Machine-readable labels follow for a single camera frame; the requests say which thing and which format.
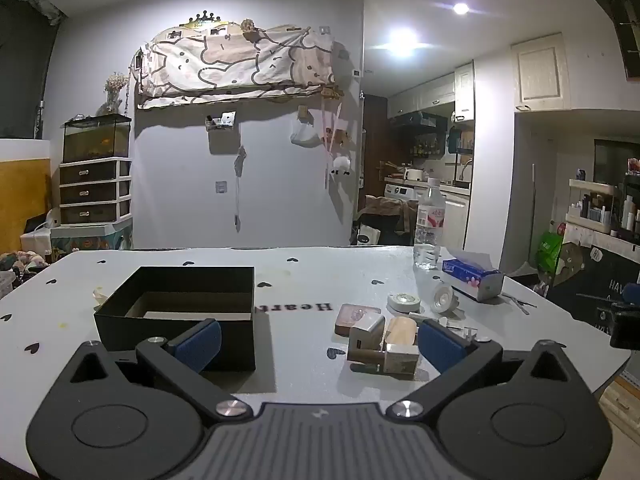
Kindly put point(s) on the large bright ceiling light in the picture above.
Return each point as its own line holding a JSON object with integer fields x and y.
{"x": 402, "y": 40}

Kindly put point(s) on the square wall hook plate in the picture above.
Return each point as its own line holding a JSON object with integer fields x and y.
{"x": 221, "y": 186}

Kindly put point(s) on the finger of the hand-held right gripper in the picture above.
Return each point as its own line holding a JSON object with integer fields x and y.
{"x": 632, "y": 294}
{"x": 612, "y": 300}

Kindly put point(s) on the small white box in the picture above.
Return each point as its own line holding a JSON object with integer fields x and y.
{"x": 401, "y": 360}

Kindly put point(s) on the light wooden block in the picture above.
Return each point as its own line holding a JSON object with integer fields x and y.
{"x": 401, "y": 330}

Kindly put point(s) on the beige plastic wrapper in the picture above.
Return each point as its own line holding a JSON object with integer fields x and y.
{"x": 99, "y": 296}

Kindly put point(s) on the white round appliance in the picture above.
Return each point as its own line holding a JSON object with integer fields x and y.
{"x": 52, "y": 217}

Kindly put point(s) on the small ceiling light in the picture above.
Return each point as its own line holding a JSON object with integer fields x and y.
{"x": 460, "y": 8}

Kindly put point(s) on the clear plastic water bottle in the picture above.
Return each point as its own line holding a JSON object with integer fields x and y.
{"x": 429, "y": 240}

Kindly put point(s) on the black tablet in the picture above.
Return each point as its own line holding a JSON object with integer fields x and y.
{"x": 35, "y": 224}

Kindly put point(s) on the white rice cooker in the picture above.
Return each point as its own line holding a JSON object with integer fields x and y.
{"x": 415, "y": 175}

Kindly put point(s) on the white kitchen upper cabinets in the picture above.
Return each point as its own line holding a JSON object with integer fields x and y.
{"x": 430, "y": 92}

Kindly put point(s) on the glass fish tank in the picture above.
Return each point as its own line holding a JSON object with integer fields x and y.
{"x": 95, "y": 140}

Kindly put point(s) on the gold crown decoration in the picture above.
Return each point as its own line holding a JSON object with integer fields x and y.
{"x": 200, "y": 22}

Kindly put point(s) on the white wall cabinet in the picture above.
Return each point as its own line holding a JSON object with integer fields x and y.
{"x": 542, "y": 72}

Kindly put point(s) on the white charger block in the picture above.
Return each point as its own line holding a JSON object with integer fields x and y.
{"x": 367, "y": 335}

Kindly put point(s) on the white plastic drawer unit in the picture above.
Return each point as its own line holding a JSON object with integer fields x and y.
{"x": 95, "y": 192}

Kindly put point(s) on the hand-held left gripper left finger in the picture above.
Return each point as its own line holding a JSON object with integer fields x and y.
{"x": 200, "y": 346}

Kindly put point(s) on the white spotlight bulb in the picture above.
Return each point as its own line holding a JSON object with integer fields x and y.
{"x": 443, "y": 298}

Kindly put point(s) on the pinkish brown compact case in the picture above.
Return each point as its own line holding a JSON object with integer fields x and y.
{"x": 350, "y": 317}

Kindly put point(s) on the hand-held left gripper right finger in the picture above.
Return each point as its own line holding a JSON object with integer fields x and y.
{"x": 440, "y": 347}

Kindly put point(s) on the blue tissue pack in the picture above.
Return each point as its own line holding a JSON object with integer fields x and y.
{"x": 470, "y": 275}

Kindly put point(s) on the white plastic bag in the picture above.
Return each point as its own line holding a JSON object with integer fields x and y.
{"x": 305, "y": 135}

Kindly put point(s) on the black spice rack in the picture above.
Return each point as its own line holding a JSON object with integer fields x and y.
{"x": 429, "y": 146}

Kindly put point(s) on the cartoon printed cloth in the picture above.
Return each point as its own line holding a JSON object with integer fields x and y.
{"x": 230, "y": 60}

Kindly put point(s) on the black chair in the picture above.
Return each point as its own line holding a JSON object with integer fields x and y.
{"x": 380, "y": 226}

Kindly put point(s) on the white washing machine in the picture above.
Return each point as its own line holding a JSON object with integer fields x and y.
{"x": 400, "y": 191}

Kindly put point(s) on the white plush sheep toy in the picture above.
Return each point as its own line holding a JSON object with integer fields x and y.
{"x": 341, "y": 164}

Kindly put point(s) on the clear wall holder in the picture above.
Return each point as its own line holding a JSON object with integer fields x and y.
{"x": 222, "y": 121}

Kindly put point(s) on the dark green hanging bag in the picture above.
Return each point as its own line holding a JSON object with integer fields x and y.
{"x": 453, "y": 140}

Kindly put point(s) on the black chalkboard sign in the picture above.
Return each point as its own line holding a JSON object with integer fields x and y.
{"x": 590, "y": 270}

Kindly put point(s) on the pink ribbons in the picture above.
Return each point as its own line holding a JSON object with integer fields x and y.
{"x": 330, "y": 130}

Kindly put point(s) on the pile of soft toys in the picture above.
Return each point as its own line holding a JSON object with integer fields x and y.
{"x": 22, "y": 262}

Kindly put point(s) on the brown cloth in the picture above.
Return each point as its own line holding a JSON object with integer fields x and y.
{"x": 385, "y": 205}

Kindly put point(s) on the metal tweezers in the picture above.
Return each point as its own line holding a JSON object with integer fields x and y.
{"x": 520, "y": 304}

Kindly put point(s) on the dried flower bouquet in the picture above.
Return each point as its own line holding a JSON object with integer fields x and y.
{"x": 115, "y": 82}

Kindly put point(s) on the white shelf with bottles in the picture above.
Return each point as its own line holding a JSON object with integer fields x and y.
{"x": 600, "y": 210}

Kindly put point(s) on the black cardboard box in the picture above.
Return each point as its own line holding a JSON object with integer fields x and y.
{"x": 175, "y": 280}

